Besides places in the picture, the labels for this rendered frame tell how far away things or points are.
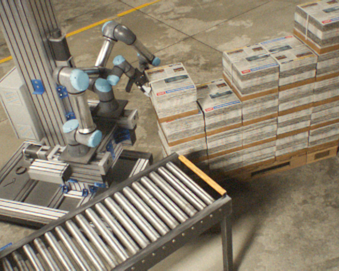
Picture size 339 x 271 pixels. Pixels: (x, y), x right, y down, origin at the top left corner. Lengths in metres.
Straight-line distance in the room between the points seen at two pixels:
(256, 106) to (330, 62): 0.61
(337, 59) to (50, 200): 2.42
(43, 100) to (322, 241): 2.20
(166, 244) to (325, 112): 1.84
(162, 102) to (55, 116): 0.74
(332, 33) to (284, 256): 1.59
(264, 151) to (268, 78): 0.69
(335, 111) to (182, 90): 1.34
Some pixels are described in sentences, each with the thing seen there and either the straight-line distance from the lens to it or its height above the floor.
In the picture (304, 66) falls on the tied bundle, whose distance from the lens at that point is 3.25.
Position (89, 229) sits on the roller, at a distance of 2.49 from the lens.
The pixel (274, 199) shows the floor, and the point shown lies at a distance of 3.59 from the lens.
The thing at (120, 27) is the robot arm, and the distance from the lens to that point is 3.20.
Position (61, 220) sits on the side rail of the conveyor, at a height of 0.80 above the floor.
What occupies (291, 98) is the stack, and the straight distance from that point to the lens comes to 3.36.
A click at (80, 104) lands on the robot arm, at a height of 1.26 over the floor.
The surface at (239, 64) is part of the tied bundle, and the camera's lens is 3.15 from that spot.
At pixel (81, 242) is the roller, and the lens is 2.46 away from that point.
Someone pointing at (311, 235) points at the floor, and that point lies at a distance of 3.39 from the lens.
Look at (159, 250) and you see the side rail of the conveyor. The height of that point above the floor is 0.78.
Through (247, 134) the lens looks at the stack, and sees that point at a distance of 3.35.
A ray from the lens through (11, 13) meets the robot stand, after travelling 2.76.
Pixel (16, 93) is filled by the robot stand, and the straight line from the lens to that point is 3.05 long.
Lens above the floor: 2.66
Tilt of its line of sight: 39 degrees down
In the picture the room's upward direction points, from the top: 8 degrees counter-clockwise
